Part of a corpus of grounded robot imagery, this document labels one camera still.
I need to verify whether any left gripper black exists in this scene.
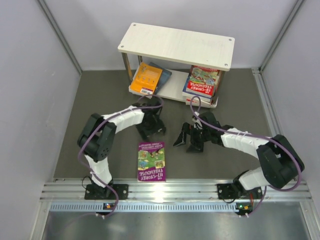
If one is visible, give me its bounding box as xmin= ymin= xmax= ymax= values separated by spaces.
xmin=134 ymin=114 xmax=165 ymax=142

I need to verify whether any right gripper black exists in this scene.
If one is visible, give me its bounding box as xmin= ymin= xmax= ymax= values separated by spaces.
xmin=174 ymin=122 xmax=212 ymax=153

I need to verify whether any purple treehouse book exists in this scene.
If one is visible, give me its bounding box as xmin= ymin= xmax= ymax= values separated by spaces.
xmin=137 ymin=141 xmax=166 ymax=183

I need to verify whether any red white book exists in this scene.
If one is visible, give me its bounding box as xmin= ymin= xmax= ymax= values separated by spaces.
xmin=192 ymin=99 xmax=218 ymax=109

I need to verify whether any yellow brown paperback book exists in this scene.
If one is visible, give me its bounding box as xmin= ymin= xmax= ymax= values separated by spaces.
xmin=182 ymin=91 xmax=212 ymax=104

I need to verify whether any orange yellow book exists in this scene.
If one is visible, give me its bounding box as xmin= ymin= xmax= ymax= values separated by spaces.
xmin=129 ymin=62 xmax=163 ymax=95

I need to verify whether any red treehouse book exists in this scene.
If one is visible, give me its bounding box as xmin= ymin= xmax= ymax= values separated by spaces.
xmin=182 ymin=65 xmax=222 ymax=99

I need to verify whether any dark blue Nineteen Eighty-Four book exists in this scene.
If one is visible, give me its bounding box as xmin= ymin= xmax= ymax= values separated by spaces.
xmin=149 ymin=62 xmax=172 ymax=95

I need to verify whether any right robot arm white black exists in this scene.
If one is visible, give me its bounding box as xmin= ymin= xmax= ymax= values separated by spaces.
xmin=173 ymin=111 xmax=305 ymax=199

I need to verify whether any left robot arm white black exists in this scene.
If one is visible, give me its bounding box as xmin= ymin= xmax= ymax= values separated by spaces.
xmin=77 ymin=95 xmax=166 ymax=199

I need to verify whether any white two-tier shelf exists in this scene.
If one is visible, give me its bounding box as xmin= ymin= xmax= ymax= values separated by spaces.
xmin=118 ymin=22 xmax=235 ymax=105

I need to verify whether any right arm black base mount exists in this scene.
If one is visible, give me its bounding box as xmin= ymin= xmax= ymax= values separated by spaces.
xmin=216 ymin=183 xmax=263 ymax=202

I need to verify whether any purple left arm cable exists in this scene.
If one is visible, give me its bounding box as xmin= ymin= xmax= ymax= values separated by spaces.
xmin=77 ymin=94 xmax=165 ymax=218

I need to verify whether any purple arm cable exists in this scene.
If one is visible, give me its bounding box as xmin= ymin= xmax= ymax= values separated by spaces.
xmin=189 ymin=96 xmax=303 ymax=218
xmin=77 ymin=94 xmax=165 ymax=218

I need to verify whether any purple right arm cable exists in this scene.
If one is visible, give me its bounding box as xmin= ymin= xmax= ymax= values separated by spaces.
xmin=189 ymin=96 xmax=303 ymax=218

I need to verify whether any aluminium rail base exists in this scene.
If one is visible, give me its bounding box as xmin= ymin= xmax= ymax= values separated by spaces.
xmin=40 ymin=178 xmax=312 ymax=213

